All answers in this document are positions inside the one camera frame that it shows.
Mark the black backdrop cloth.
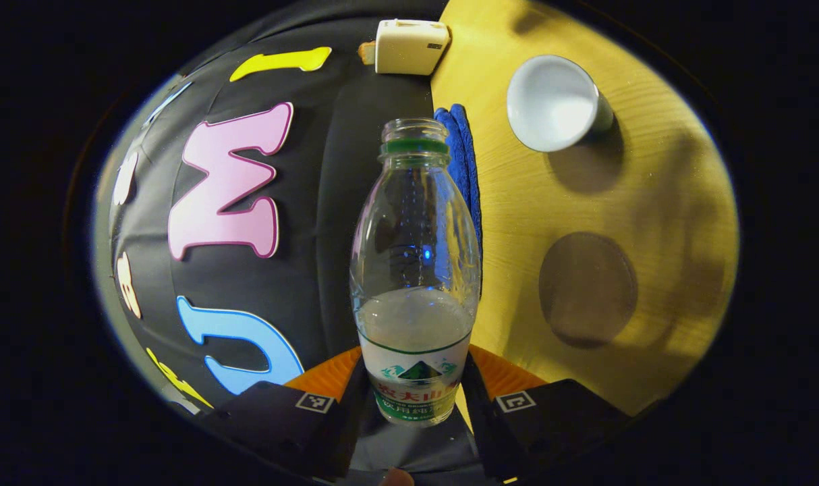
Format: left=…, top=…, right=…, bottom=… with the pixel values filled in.
left=96, top=0, right=486, bottom=475

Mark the white toaster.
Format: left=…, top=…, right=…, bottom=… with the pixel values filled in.
left=374, top=19, right=451, bottom=76

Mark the blue cloth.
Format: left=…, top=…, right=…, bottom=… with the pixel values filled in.
left=434, top=103, right=484, bottom=298

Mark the round grey coaster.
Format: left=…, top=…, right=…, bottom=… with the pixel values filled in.
left=538, top=232, right=639, bottom=350

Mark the clear plastic water bottle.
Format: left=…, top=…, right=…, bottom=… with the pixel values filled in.
left=349, top=118, right=483, bottom=427

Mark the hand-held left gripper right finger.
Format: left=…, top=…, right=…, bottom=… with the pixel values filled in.
left=460, top=344, right=633, bottom=482

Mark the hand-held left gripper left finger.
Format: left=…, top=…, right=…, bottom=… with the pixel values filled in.
left=194, top=348, right=370, bottom=482

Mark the white teacup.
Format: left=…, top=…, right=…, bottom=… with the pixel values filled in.
left=506, top=55, right=615, bottom=153

